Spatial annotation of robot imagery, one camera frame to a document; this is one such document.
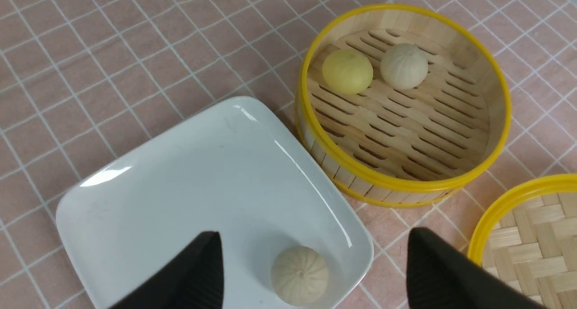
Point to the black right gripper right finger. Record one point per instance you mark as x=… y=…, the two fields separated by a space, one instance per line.
x=438 y=276

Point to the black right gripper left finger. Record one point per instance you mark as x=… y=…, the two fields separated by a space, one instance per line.
x=194 y=279

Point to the beige steamed bun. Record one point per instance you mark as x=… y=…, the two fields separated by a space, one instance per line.
x=404 y=66
x=299 y=276

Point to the yellow steamed bun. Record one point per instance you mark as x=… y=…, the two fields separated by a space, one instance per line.
x=347 y=71

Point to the white square plate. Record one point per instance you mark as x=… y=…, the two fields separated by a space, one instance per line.
x=233 y=168

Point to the yellow-rimmed woven steamer lid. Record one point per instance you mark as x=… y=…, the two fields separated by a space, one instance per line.
x=528 y=240

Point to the yellow-rimmed bamboo steamer basket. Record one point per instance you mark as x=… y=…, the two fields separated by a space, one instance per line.
x=404 y=148

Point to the pink checkered tablecloth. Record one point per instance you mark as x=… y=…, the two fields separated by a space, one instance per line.
x=85 y=81

